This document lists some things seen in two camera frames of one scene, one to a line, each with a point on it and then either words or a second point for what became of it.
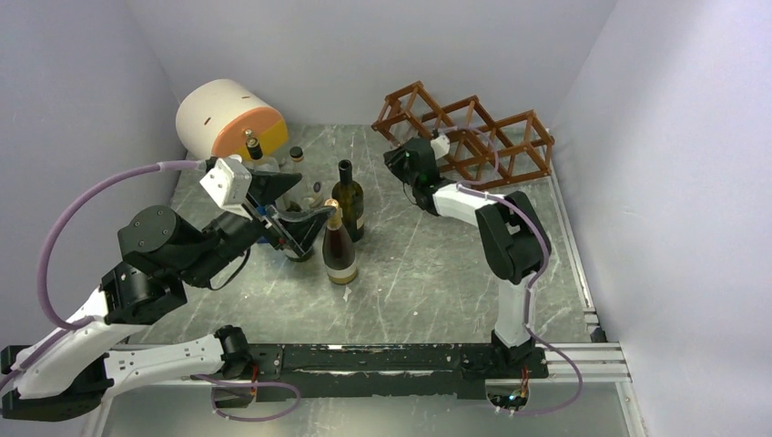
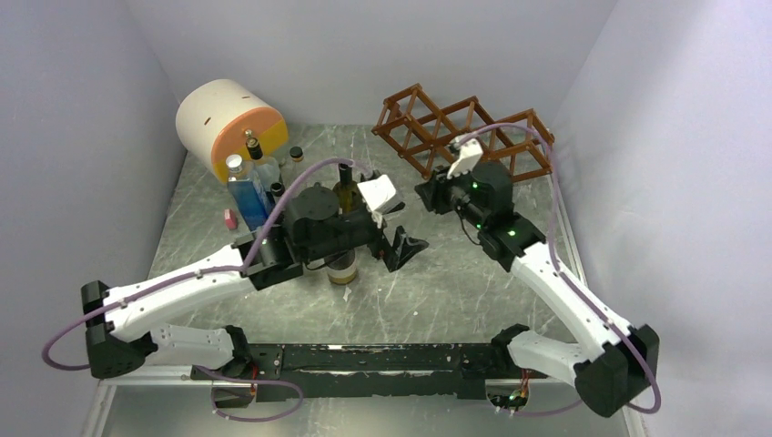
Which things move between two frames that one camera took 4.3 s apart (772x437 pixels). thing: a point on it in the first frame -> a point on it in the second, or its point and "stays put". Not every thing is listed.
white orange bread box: [217, 118] stays put
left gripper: [267, 187] -> [402, 248]
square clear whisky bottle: [253, 146] -> [268, 169]
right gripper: [393, 160] -> [432, 193]
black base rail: [283, 371] stays put
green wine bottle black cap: [349, 195] stays put
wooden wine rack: [482, 150] stays put
